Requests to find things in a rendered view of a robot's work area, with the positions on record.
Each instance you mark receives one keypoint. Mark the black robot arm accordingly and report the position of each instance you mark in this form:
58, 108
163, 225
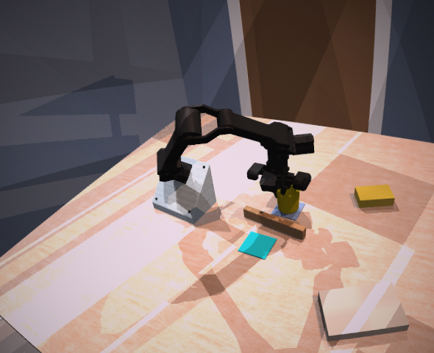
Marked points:
277, 138

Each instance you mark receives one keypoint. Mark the yellow rectangular block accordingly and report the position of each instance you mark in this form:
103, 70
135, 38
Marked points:
374, 196

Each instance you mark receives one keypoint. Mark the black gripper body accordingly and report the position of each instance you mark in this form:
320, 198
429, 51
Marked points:
299, 182

